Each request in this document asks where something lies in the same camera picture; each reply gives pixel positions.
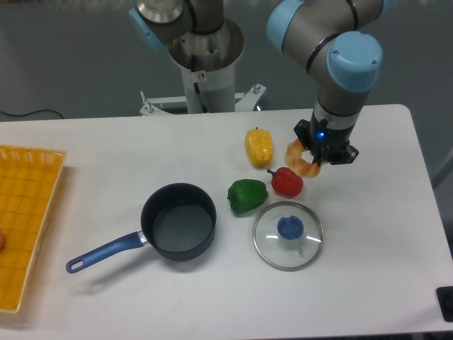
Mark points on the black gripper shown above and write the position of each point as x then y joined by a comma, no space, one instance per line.
326,144

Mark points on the glazed donut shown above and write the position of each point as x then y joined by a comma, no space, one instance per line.
295,162

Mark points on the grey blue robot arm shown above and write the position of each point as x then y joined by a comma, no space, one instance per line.
322,37

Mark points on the red bell pepper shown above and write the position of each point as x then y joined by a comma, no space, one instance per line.
286,182

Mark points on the yellow bell pepper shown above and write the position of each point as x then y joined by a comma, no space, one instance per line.
259,147

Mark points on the green bell pepper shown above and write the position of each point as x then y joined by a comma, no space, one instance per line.
246,194

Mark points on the glass lid blue knob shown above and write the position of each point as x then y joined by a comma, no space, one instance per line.
288,236

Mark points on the black device table corner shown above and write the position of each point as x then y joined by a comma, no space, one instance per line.
445,298

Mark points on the yellow woven basket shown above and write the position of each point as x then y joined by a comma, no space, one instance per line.
29,179

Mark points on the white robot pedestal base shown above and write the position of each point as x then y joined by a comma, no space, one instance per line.
207,64

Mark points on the dark pot blue handle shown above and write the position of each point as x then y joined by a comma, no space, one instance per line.
178,221

